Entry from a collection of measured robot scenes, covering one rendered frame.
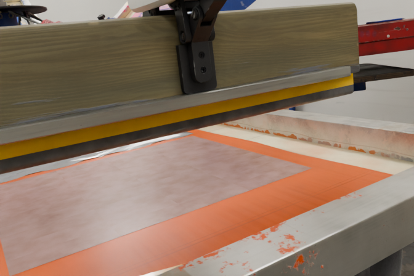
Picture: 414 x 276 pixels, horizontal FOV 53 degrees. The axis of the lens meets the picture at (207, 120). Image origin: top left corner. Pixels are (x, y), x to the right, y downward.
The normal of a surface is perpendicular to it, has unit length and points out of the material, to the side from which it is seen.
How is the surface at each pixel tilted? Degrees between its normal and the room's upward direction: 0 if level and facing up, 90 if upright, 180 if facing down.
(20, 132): 90
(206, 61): 90
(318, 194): 0
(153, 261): 0
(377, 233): 90
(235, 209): 0
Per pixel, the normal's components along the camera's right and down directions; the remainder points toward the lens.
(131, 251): -0.12, -0.97
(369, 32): 0.03, 0.19
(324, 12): 0.51, 0.10
